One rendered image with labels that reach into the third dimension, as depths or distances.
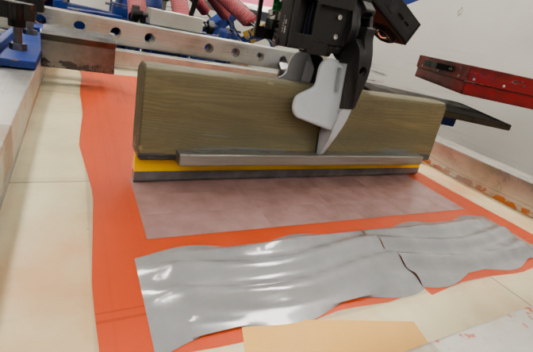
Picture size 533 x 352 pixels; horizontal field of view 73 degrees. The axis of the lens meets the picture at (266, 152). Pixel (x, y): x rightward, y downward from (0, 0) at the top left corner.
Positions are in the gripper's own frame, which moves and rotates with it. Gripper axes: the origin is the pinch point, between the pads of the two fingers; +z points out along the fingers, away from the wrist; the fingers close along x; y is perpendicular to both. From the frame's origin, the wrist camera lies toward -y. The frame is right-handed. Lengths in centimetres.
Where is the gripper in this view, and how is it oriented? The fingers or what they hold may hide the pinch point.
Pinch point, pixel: (315, 134)
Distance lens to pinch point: 38.1
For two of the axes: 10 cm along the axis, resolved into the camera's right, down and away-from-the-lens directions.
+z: -1.7, 9.3, 3.3
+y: -8.8, 0.1, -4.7
